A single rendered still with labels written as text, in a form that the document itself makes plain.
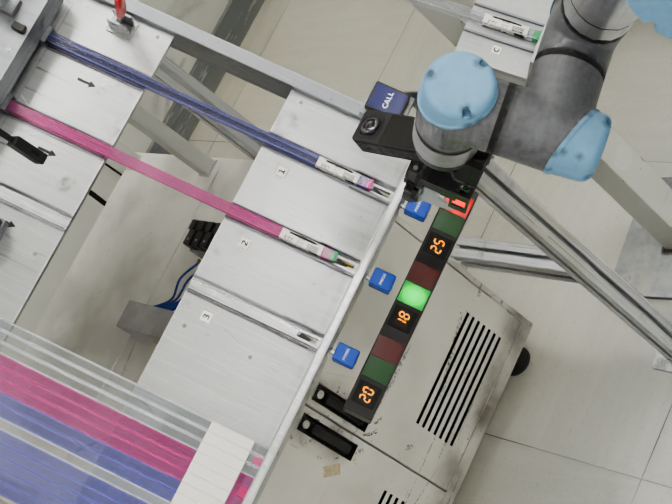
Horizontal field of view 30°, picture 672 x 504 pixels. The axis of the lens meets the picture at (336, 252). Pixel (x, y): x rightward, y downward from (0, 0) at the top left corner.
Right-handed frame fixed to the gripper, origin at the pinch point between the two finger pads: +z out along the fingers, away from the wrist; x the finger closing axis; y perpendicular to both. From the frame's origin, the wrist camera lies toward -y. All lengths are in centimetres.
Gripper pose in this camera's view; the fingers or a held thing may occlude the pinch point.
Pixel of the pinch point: (417, 186)
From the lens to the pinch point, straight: 157.6
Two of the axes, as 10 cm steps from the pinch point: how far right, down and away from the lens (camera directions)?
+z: 0.0, 2.7, 9.6
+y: 9.0, 4.2, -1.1
